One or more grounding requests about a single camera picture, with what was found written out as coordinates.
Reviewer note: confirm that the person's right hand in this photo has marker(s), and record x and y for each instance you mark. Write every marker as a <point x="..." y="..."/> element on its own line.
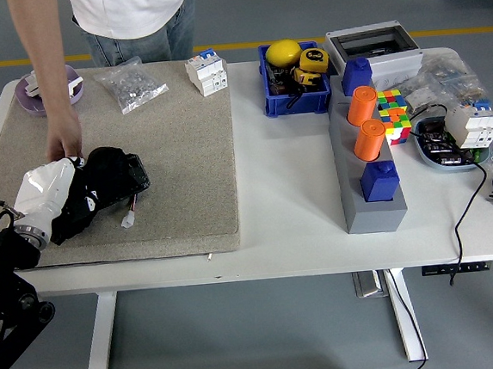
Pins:
<point x="65" y="135"/>

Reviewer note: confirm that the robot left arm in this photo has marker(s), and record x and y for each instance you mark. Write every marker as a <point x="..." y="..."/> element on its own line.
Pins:
<point x="1" y="292"/>

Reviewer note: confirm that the person's right forearm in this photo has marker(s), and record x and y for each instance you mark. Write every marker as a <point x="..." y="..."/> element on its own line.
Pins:
<point x="45" y="59"/>

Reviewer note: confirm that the black table control panel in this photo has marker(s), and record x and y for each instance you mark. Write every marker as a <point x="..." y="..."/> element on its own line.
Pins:
<point x="457" y="268"/>

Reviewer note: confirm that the purple oval dish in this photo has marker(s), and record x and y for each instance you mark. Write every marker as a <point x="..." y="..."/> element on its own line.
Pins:
<point x="28" y="106"/>

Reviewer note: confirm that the clear bag of screws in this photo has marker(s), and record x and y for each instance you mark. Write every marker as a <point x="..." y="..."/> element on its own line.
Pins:
<point x="132" y="84"/>

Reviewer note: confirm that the grey-brown felt mat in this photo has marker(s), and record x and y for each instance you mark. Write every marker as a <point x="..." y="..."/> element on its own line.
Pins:
<point x="176" y="169"/>

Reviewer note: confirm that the white table leg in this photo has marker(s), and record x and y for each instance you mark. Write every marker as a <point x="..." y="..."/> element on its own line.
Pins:
<point x="100" y="339"/>
<point x="408" y="334"/>

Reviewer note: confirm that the person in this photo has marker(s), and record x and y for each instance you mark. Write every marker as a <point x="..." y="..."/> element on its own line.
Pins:
<point x="127" y="9"/>

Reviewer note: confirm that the white circuit breaker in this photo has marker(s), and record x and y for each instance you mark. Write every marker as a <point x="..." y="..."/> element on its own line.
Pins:
<point x="204" y="73"/>

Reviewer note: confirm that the grey metal box under table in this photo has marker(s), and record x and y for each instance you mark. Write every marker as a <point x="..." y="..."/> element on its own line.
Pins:
<point x="367" y="284"/>

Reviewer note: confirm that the small metal pin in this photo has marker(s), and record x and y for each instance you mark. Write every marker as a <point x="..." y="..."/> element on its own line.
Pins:
<point x="209" y="257"/>

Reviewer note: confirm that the grey block holder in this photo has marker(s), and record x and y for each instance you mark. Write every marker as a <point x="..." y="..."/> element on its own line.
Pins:
<point x="374" y="216"/>

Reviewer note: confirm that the dark brown small part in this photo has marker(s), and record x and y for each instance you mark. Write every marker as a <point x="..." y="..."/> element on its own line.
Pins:
<point x="279" y="80"/>

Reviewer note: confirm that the light blue oval dish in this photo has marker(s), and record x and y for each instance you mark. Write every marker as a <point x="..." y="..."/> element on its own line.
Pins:
<point x="425" y="156"/>

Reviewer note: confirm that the blue plastic bin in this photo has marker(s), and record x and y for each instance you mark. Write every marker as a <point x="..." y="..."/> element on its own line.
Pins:
<point x="295" y="102"/>

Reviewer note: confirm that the yellow dome-shaped object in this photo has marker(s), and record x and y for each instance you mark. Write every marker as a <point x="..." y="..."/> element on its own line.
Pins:
<point x="283" y="52"/>

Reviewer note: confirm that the blue block with knob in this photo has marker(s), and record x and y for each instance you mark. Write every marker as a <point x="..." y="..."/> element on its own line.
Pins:
<point x="378" y="183"/>
<point x="355" y="75"/>

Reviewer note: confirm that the dark components in dish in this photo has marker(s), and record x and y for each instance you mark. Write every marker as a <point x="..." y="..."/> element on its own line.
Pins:
<point x="435" y="142"/>

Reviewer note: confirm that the white breaker with blue levers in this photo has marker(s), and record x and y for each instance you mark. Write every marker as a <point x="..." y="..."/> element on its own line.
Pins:
<point x="470" y="124"/>

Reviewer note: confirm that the yellow and black tape measure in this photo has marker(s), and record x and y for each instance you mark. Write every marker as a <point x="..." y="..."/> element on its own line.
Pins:
<point x="306" y="77"/>

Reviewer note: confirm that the yellow round tape measure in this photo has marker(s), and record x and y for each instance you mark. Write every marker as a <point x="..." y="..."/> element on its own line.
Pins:
<point x="314" y="60"/>

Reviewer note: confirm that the orange cylinder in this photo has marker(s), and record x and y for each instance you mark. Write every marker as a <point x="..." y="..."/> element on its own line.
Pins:
<point x="368" y="141"/>
<point x="361" y="105"/>

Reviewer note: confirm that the multicolour puzzle cube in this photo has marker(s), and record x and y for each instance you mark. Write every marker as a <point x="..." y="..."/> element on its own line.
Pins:
<point x="395" y="113"/>

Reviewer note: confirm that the clear bag of small parts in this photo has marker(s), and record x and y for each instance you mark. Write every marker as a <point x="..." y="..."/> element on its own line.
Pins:
<point x="444" y="74"/>

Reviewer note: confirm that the white plastic rail piece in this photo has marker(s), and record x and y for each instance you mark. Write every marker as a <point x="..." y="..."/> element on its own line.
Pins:
<point x="75" y="88"/>
<point x="31" y="84"/>

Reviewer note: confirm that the grey electrical enclosure box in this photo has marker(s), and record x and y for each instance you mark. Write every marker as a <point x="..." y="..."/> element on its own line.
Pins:
<point x="396" y="65"/>

